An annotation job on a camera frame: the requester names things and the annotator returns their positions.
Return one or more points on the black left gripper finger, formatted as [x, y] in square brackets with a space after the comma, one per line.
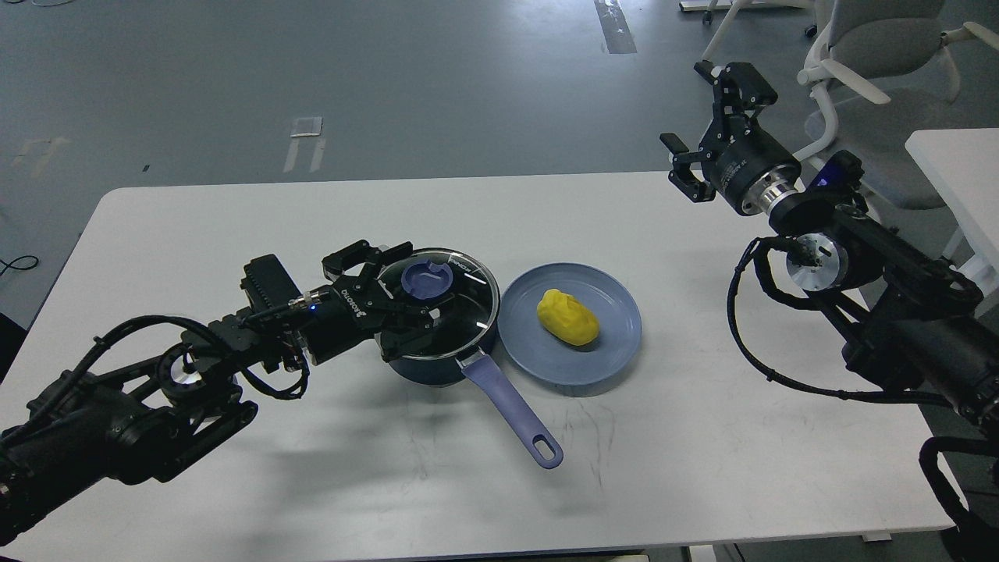
[414, 330]
[358, 264]

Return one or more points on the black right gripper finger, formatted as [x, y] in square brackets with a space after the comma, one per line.
[740, 93]
[691, 170]

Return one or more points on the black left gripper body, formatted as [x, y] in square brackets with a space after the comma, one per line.
[350, 317]

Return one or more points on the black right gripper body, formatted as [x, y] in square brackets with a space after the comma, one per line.
[747, 166]

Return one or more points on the glass pot lid purple knob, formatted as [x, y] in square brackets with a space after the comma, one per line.
[460, 298]

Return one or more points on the yellow potato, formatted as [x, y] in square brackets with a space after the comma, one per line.
[567, 319]

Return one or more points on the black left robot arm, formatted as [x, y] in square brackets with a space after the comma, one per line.
[158, 392]

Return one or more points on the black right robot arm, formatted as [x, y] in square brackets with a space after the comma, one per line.
[906, 319]

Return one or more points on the white rolling chair base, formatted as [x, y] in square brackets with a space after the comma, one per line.
[776, 35]

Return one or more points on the blue plate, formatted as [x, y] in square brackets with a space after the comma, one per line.
[574, 371]

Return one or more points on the grey office chair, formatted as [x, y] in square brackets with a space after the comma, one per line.
[879, 71]

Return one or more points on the white side table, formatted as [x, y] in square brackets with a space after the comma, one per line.
[962, 166]

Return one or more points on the dark blue saucepan purple handle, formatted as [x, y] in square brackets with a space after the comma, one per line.
[479, 367]

